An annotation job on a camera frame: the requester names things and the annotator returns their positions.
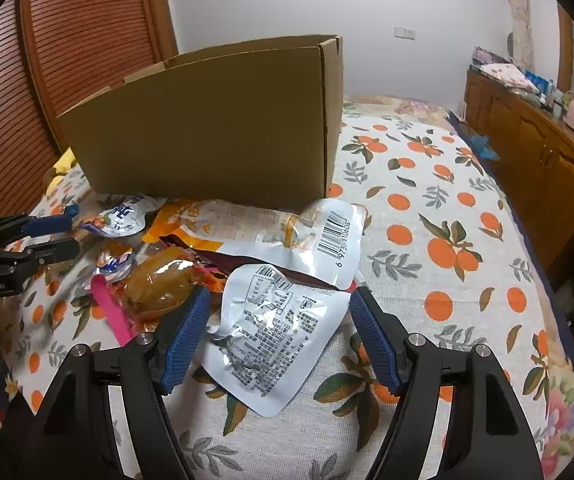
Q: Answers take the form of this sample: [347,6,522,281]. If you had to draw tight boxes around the orange fruit print bedsheet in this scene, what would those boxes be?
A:
[0,95,574,480]

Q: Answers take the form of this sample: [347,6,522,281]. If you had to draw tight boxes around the blue packet pack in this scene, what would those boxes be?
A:
[524,70,552,95]

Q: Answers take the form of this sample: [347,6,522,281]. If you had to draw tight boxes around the blue and white snack packet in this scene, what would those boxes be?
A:
[79,192,168,238]

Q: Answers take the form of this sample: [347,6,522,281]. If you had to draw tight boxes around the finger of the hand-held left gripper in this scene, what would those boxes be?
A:
[0,205,78,246]
[0,237,82,273]

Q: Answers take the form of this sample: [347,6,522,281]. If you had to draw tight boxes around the small blue white packet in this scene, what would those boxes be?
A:
[97,240,135,286]

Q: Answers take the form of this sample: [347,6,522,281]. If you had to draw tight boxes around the folded floral cloth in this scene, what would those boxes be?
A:
[469,47,540,93]

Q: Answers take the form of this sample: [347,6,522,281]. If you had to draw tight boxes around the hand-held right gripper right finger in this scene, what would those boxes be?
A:
[349,286,548,480]

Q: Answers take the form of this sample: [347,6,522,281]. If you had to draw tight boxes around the brown cardboard box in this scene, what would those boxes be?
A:
[57,35,344,213]

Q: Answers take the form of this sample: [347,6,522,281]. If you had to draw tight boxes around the floral curtain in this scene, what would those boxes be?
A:
[504,0,532,68]

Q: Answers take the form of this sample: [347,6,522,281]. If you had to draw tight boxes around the wooden window frame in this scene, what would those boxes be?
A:
[557,4,574,93]

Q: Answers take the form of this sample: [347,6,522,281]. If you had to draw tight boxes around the orange snack packet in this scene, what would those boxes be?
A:
[143,200,222,253]

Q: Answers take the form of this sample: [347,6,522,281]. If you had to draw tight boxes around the pink snack stick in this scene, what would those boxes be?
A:
[91,274,135,346]

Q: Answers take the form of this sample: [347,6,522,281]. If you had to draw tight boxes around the white barcode snack packet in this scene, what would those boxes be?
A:
[182,198,368,291]

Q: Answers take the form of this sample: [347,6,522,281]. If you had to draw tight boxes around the white text-printed snack packet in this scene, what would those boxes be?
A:
[201,262,352,418]

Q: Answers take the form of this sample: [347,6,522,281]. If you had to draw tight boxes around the blue toy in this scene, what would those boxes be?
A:
[467,132,498,159]

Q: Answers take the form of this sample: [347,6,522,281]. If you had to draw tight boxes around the yellow cloth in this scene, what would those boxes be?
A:
[42,147,85,193]

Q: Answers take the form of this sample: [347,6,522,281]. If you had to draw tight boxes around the clear amber snack packet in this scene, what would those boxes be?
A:
[122,245,202,321]

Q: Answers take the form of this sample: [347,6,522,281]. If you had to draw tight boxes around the brown wooden cabinet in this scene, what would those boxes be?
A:
[462,67,574,281]

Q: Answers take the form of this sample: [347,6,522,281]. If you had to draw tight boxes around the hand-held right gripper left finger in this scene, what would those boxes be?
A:
[22,287,212,480]

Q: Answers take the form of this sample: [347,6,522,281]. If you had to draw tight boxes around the brown louvered wardrobe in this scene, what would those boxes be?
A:
[0,0,180,221]

